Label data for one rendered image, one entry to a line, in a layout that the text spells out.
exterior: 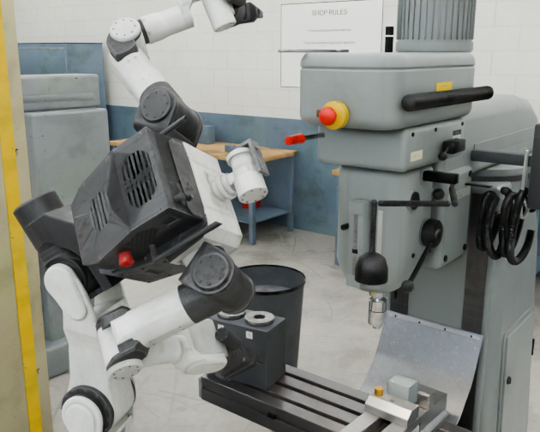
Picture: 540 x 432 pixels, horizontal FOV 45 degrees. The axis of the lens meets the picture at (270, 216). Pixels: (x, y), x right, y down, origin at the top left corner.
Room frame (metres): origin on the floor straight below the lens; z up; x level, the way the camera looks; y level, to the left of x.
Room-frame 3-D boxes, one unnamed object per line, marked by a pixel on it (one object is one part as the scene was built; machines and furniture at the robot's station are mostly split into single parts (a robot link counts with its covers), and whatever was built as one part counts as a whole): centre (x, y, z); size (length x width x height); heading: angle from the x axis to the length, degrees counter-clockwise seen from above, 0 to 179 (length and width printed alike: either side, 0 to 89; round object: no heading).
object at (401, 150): (1.61, -0.31, 1.68); 0.34 x 0.24 x 0.10; 142
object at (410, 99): (1.51, -0.42, 1.79); 0.45 x 0.04 x 0.04; 142
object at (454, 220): (1.73, -0.40, 1.47); 0.24 x 0.19 x 0.26; 52
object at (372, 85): (1.59, -0.29, 1.81); 0.47 x 0.26 x 0.16; 142
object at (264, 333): (1.84, 0.08, 1.02); 0.22 x 0.12 x 0.20; 61
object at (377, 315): (1.58, -0.28, 1.23); 0.05 x 0.05 x 0.06
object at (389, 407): (1.48, -0.31, 1.01); 0.12 x 0.06 x 0.04; 50
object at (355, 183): (1.58, -0.28, 1.47); 0.21 x 0.19 x 0.32; 52
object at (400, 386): (1.53, -0.35, 1.03); 0.06 x 0.05 x 0.06; 50
